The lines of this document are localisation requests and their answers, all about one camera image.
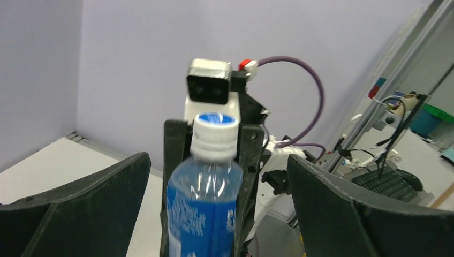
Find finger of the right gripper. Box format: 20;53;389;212
232;124;264;256
160;119;192;257

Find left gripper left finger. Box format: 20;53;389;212
1;152;151;256

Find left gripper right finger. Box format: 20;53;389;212
287;155;453;256

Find white blue bottle cap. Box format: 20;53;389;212
190;112;239;161

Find blue label small bottle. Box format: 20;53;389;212
165;112;244;257

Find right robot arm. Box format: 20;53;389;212
159;92;307;256

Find black keyboard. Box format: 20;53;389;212
351;167;418;202

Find black computer mouse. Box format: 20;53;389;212
396;169;423;192

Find green teal bin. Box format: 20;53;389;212
410;104;453;138

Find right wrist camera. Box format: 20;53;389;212
183;58;260;125

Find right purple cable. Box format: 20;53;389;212
257;55;327;160

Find aluminium frame rail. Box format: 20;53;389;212
65;0;454;228

